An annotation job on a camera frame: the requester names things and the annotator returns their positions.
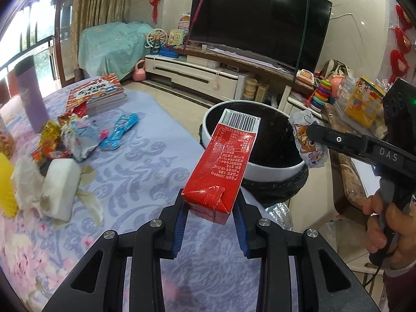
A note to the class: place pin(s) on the white-edged book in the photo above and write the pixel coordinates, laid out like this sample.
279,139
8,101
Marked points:
109,108
112,101

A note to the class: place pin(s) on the black flat television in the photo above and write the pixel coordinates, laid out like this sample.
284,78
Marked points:
260,16

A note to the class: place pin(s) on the glass balcony door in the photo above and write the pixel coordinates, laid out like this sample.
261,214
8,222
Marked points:
39,39

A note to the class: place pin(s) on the colourful toy board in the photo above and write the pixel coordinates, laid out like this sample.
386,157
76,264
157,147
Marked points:
177,37

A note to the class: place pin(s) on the teal covered chair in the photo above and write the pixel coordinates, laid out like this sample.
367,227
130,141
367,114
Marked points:
110,48

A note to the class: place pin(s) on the striped snack bag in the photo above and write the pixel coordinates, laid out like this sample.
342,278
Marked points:
6,139

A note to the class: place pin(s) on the toy ferris wheel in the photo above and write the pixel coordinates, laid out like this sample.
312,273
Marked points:
157,39

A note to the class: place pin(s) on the white foam block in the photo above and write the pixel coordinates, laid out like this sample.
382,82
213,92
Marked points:
61,188

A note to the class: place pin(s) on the pink toy kettlebell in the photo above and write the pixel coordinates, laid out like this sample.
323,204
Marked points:
139,73

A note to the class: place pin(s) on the pink plastic toy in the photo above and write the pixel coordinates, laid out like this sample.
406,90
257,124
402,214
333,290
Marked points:
336,84

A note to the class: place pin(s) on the purple drink bottle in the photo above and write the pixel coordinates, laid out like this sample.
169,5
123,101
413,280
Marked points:
32,104

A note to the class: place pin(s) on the white tissue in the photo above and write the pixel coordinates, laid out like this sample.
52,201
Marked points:
27,182

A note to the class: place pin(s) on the person's right forearm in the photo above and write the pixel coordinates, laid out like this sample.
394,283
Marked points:
401,289

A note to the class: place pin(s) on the yellow printed box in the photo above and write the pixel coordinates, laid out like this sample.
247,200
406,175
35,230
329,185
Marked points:
364,104

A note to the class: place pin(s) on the cartoon cat snack wrapper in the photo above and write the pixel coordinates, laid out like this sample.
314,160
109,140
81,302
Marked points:
305,143

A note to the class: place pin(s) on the silver insulated bag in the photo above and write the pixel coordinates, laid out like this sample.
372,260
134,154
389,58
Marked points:
279,216

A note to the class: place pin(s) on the red knot wall ornament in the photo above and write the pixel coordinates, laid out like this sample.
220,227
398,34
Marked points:
155,5

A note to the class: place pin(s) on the stacked yellow cups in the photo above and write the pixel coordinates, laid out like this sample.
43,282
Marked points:
251,87

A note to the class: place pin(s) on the yellow foam fruit net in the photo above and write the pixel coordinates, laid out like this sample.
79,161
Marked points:
7,185

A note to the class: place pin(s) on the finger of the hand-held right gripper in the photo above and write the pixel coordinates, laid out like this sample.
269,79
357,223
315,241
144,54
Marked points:
338,140

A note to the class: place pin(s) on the pink round toy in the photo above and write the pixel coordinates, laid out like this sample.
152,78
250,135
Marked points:
184,22

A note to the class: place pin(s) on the red paper wall ornament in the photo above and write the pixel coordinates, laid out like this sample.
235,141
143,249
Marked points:
403,18
404,40
399,65

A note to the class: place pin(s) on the red cartoon picture book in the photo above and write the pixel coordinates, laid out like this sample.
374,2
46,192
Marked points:
97,89

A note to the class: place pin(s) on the patterned handbag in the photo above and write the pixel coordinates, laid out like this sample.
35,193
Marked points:
334,68

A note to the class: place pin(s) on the yellow crumpled wrapper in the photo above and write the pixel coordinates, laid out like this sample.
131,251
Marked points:
50,131

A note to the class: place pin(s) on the pink toy blister pack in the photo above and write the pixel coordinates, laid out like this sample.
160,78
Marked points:
104,134

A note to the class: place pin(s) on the blue toy blister pack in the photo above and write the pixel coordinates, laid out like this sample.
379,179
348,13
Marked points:
118,131

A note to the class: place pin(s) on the blue plastic toy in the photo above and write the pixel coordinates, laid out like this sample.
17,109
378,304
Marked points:
169,52

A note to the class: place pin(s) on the red gold wrapper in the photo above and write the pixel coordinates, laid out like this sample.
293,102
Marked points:
73,112

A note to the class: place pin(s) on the beige crumpled paper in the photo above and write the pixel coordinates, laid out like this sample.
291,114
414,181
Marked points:
91,201

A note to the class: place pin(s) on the white blue crumpled wrapper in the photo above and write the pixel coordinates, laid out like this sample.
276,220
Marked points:
79,136

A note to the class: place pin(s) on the red drink carton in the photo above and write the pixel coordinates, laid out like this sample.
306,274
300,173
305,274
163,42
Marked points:
224,156

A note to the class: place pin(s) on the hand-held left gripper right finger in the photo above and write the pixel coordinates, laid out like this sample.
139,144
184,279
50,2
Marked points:
242,234

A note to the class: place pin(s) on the red orange snack wrapper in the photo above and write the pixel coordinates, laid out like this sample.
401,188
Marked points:
48,153

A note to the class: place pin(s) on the white bin with black bag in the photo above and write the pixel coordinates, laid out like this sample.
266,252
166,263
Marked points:
273,143

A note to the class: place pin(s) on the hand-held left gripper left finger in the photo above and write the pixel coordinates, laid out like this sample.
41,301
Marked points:
177,230

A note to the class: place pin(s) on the white television stand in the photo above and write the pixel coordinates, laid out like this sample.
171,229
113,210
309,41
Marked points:
195,71

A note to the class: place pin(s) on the pink cushion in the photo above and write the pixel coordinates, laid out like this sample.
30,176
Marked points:
9,110

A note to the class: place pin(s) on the person's right hand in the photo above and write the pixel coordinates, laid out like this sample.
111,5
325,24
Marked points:
401,234

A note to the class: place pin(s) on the toy telephone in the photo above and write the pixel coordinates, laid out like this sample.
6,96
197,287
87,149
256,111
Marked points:
306,77

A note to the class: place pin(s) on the brown marble side cabinet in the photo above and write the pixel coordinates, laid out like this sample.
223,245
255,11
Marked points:
349,182

